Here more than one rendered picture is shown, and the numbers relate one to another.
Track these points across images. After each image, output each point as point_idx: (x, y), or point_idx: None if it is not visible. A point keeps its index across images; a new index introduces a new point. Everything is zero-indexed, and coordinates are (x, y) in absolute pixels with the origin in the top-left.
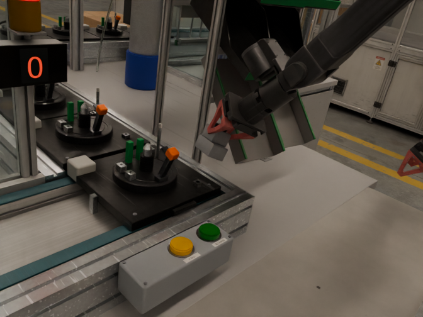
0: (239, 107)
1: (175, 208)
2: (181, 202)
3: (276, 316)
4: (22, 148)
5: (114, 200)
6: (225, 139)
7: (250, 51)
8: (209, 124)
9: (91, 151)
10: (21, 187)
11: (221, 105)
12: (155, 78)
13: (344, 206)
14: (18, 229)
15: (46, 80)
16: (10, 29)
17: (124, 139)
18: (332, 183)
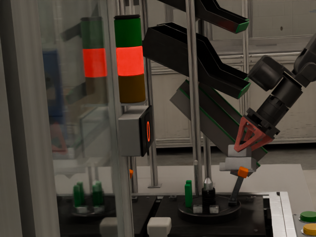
0: (263, 116)
1: (267, 217)
2: (264, 212)
3: None
4: (130, 222)
5: (226, 231)
6: (250, 152)
7: (260, 69)
8: (235, 143)
9: (136, 218)
10: None
11: (246, 122)
12: None
13: (311, 187)
14: None
15: (150, 142)
16: (127, 103)
17: (137, 202)
18: (280, 178)
